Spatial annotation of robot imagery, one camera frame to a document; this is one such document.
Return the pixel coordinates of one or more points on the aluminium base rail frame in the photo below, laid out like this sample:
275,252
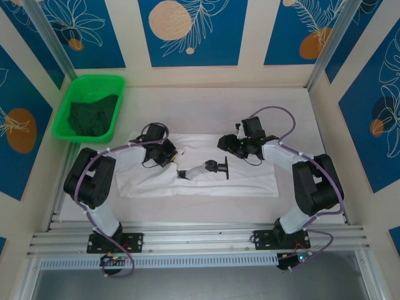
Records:
193,237

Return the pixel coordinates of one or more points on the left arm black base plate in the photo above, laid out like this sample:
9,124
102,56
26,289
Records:
134,242

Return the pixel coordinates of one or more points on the dark green t-shirt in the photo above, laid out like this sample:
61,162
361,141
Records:
90,115

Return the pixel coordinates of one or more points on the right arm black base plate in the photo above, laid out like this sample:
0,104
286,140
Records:
262,240

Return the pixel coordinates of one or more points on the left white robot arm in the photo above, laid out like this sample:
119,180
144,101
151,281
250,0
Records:
93,184

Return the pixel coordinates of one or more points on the aluminium corner post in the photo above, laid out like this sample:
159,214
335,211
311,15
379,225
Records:
53,43
331,43

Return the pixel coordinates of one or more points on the green plastic basket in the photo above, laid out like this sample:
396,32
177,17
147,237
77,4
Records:
90,84

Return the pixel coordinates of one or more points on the white printed t-shirt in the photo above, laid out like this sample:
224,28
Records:
203,187

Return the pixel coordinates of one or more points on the blue floral wall poster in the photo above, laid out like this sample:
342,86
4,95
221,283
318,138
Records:
281,31
106,47
18,93
353,31
359,140
218,37
31,34

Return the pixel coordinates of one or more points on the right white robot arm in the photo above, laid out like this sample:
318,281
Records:
315,187

